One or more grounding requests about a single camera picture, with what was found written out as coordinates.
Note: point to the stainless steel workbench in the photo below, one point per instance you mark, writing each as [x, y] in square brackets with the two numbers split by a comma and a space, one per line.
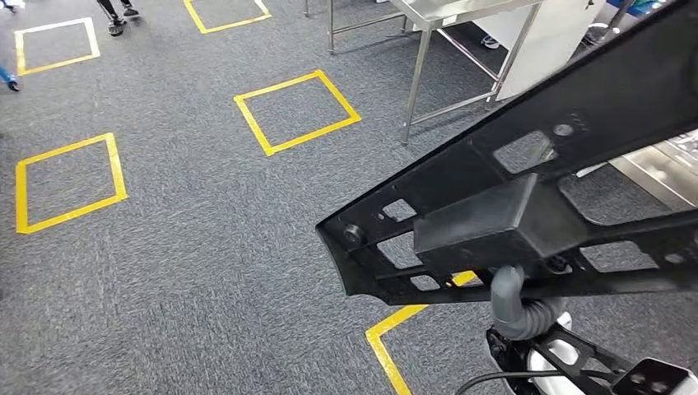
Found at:
[654, 177]

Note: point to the black plastic panel part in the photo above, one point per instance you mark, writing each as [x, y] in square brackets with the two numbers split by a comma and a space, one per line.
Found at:
[491, 223]

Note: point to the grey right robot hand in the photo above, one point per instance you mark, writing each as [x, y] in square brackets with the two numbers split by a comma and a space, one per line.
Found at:
[506, 300]

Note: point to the yellow floor tape square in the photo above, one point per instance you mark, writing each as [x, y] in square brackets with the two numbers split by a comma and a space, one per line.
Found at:
[19, 52]
[22, 191]
[234, 25]
[383, 354]
[278, 86]

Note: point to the white cabinet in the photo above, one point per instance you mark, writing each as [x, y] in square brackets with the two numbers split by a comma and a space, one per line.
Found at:
[545, 49]

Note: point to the silver stanchion with round base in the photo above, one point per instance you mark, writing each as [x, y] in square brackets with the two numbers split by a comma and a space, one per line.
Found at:
[600, 34]

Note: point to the blue metal frame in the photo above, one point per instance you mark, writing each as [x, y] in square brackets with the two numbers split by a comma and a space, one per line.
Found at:
[643, 5]

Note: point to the stainless steel table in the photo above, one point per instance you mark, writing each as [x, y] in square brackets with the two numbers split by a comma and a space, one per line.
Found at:
[436, 8]

